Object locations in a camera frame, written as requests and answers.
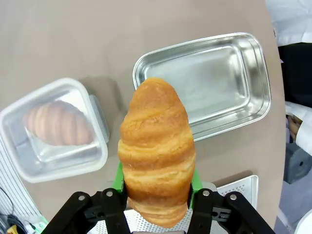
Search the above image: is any person's left hand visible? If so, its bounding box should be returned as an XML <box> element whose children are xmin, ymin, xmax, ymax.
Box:
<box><xmin>287</xmin><ymin>114</ymin><xmax>304</xmax><ymax>142</ymax></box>

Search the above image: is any green connector plug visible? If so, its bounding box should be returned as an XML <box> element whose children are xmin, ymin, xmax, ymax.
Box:
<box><xmin>24</xmin><ymin>214</ymin><xmax>47</xmax><ymax>231</ymax></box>

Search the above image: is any person's left forearm white sleeve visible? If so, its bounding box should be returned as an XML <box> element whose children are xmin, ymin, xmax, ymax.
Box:
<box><xmin>285</xmin><ymin>101</ymin><xmax>312</xmax><ymax>156</ymax></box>

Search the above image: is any person in white coat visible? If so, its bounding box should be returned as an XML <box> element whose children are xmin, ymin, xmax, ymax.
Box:
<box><xmin>264</xmin><ymin>0</ymin><xmax>312</xmax><ymax>109</ymax></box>

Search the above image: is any clear plastic lid white seal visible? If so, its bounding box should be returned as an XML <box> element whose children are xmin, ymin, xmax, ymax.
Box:
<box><xmin>0</xmin><ymin>78</ymin><xmax>110</xmax><ymax>183</ymax></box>

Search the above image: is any golden brown croissant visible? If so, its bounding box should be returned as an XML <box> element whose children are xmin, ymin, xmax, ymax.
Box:
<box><xmin>23</xmin><ymin>101</ymin><xmax>95</xmax><ymax>147</ymax></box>
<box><xmin>117</xmin><ymin>77</ymin><xmax>196</xmax><ymax>228</ymax></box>

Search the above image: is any white ribbed panel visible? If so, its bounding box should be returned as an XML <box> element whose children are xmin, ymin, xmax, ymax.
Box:
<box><xmin>0</xmin><ymin>135</ymin><xmax>48</xmax><ymax>234</ymax></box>

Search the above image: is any perforated silver metal tray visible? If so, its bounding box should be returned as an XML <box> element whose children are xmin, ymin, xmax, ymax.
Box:
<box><xmin>94</xmin><ymin>175</ymin><xmax>259</xmax><ymax>234</ymax></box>

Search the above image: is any black cable bundle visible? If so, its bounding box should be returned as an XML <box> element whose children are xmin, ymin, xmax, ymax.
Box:
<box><xmin>0</xmin><ymin>187</ymin><xmax>19</xmax><ymax>234</ymax></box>

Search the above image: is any grey metal bracket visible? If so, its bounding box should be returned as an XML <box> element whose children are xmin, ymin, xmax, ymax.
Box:
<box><xmin>284</xmin><ymin>143</ymin><xmax>312</xmax><ymax>185</ymax></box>

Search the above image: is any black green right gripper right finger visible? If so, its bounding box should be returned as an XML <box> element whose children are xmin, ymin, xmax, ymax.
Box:
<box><xmin>187</xmin><ymin>169</ymin><xmax>275</xmax><ymax>234</ymax></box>

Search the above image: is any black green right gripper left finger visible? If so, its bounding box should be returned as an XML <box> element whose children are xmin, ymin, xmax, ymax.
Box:
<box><xmin>42</xmin><ymin>160</ymin><xmax>131</xmax><ymax>234</ymax></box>

